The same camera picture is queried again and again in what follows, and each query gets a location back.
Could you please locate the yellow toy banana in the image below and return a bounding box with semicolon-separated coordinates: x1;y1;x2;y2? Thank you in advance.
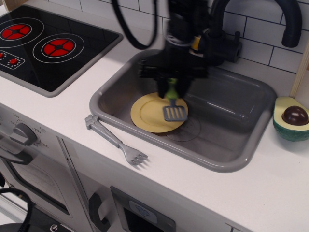
191;37;200;51

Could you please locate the dishwasher door panel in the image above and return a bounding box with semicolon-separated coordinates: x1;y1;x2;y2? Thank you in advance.
110;186;176;232

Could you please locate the black toy faucet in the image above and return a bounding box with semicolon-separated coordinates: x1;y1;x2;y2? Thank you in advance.
198;0;302;66

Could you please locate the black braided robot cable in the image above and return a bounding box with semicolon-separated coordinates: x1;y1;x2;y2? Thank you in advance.
110;0;159;51

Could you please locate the grey oven door handle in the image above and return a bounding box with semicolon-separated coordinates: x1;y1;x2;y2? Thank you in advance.
0;138;33;165

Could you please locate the green handled grey spatula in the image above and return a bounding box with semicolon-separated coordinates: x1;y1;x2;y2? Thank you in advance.
163;78;187;122

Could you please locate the dark grey cabinet handle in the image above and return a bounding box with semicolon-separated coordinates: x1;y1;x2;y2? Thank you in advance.
88;193;111;232

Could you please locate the grey toy fork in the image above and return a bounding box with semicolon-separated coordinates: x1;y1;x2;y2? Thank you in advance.
85;115;148;166

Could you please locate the black cable lower left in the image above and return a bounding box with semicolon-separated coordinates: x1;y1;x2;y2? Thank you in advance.
0;188;33;232

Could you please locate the black toy stovetop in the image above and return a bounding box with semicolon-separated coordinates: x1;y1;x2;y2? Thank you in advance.
0;5;123;98

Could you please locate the halved toy avocado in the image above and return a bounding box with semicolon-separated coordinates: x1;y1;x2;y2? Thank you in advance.
273;97;309;142

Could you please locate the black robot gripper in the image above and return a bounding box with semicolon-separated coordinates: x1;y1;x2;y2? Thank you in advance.
139;38;208;98

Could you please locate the toy oven door window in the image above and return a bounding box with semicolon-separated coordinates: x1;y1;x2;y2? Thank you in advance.
5;161;69;215

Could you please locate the yellow toy plate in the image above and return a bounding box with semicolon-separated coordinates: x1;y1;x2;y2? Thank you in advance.
130;92;184;133

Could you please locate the grey plastic sink basin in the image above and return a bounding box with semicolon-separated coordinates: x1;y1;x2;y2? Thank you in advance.
90;50;276;173

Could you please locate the grey oven knob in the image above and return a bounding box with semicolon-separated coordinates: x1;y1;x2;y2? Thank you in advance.
9;123;37;145

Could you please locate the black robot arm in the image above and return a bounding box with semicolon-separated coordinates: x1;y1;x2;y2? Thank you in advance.
139;0;209;98

